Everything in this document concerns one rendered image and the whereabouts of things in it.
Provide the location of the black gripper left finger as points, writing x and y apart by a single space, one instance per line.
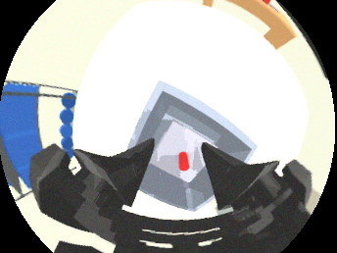
123 171

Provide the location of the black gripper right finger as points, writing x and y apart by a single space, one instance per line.
230 177

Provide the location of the red peg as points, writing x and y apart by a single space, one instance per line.
183 161

